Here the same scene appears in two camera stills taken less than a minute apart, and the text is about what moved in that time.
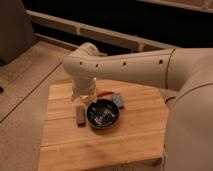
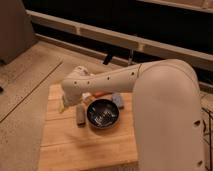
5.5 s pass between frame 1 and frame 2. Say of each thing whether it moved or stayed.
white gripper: moved
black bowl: stayed
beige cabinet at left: stayed
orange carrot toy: stayed
